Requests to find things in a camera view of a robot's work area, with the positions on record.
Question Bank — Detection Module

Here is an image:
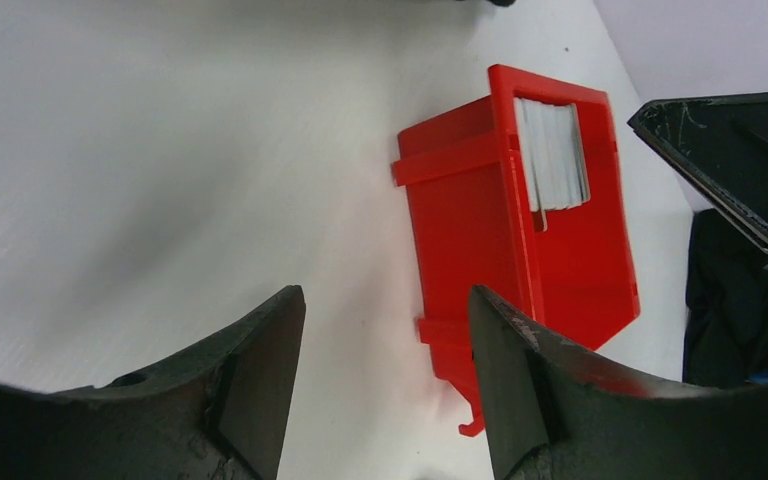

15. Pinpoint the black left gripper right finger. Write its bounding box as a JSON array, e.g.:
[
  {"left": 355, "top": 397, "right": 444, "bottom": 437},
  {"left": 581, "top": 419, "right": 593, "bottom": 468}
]
[{"left": 469, "top": 286, "right": 768, "bottom": 479}]

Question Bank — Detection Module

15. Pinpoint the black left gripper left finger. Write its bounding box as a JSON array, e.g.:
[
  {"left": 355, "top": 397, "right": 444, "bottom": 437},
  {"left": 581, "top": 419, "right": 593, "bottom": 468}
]
[{"left": 0, "top": 285, "right": 306, "bottom": 479}]

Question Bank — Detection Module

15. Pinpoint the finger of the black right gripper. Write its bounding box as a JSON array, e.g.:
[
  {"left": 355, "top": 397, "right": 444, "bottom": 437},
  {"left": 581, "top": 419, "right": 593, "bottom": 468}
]
[{"left": 628, "top": 92, "right": 768, "bottom": 253}]

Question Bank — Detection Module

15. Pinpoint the red plastic bin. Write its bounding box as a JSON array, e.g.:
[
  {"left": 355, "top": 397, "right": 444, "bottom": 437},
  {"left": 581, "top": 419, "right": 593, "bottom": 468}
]
[{"left": 392, "top": 64, "right": 641, "bottom": 437}]

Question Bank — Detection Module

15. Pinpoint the stack of credit cards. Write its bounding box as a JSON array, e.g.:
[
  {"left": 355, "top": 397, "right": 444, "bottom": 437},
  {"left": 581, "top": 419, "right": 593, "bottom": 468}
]
[{"left": 513, "top": 98, "right": 591, "bottom": 232}]

